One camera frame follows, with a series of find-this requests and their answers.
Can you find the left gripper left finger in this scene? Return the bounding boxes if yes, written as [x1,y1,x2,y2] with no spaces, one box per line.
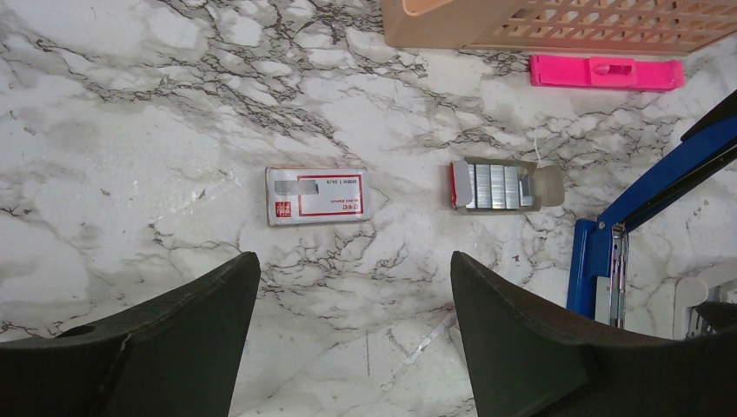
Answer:
[1,252,261,416]

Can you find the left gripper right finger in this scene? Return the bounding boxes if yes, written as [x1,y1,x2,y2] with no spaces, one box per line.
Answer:
[450,251,736,416]

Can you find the blue black stapler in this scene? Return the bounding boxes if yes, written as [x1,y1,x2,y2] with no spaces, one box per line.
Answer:
[566,93,736,328]

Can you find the grey staple strips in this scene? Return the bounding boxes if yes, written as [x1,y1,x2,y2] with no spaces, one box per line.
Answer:
[465,163,535,210]

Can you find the staple box tray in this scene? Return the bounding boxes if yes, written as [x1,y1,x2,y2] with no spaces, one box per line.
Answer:
[449,156,565,215]

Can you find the red white staple box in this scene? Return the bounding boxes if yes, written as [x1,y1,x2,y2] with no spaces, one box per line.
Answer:
[264,167,370,227]

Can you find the pink flat plastic item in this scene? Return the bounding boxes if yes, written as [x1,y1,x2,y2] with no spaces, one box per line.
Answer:
[529,55,685,92]

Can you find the orange perforated file organizer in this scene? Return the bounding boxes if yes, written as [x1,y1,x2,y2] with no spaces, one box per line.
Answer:
[381,0,736,56]

